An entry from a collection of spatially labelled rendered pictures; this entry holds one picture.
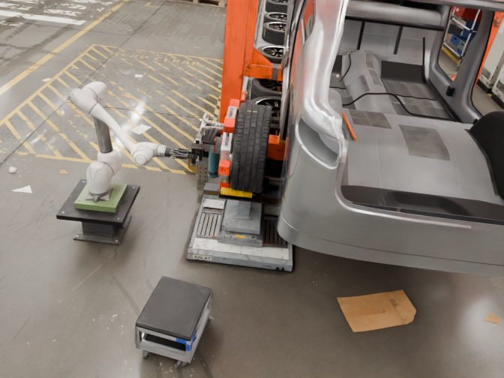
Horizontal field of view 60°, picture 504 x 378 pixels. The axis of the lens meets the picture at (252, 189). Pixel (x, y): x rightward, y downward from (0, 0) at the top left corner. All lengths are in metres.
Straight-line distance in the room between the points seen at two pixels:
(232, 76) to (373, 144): 1.21
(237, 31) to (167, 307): 2.02
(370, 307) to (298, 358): 0.75
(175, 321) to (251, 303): 0.75
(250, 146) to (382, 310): 1.56
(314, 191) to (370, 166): 0.96
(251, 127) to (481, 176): 1.64
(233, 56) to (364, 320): 2.19
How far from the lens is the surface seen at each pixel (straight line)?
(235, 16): 3.40
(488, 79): 8.51
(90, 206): 3.55
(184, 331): 2.65
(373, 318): 3.39
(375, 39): 5.59
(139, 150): 3.05
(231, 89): 3.57
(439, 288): 3.86
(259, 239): 3.52
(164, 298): 2.81
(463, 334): 3.62
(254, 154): 2.96
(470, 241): 2.51
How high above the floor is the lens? 2.47
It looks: 35 degrees down
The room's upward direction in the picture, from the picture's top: 7 degrees clockwise
